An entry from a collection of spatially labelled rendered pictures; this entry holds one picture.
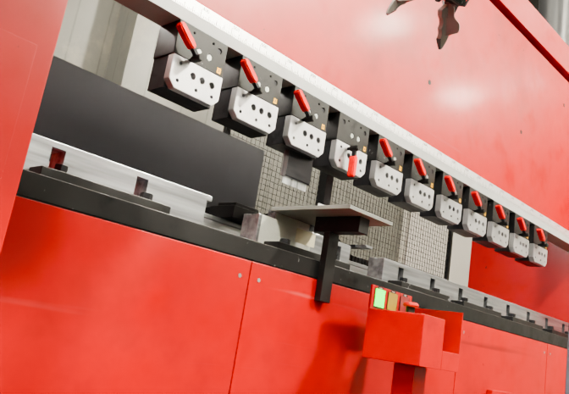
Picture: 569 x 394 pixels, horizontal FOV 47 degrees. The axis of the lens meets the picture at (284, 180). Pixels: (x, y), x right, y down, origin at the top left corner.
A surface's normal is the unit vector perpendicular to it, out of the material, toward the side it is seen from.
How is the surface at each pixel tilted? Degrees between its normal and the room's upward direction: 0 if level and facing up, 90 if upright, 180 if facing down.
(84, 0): 90
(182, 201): 90
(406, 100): 90
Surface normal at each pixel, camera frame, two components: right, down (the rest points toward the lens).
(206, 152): 0.73, -0.05
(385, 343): -0.64, -0.29
